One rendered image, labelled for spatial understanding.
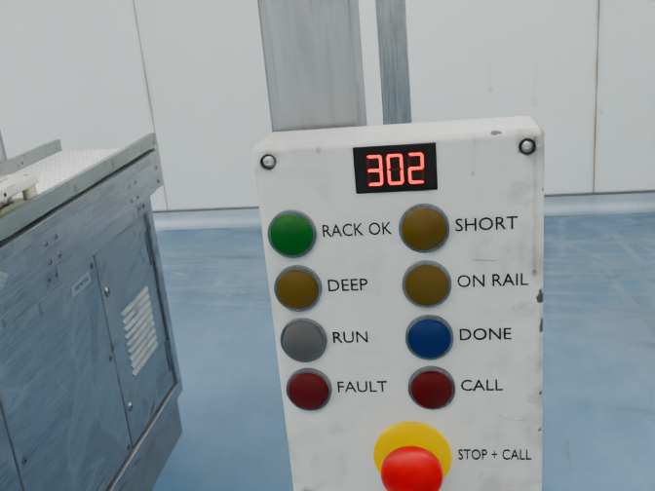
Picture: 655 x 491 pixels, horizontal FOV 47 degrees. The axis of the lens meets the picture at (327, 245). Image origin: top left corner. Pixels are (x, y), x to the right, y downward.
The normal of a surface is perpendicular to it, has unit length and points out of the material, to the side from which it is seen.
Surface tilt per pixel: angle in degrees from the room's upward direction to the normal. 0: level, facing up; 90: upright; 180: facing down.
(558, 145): 90
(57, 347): 90
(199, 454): 0
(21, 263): 90
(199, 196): 90
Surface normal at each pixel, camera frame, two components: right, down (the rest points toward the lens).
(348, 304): -0.13, 0.33
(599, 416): -0.09, -0.94
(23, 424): 0.99, -0.04
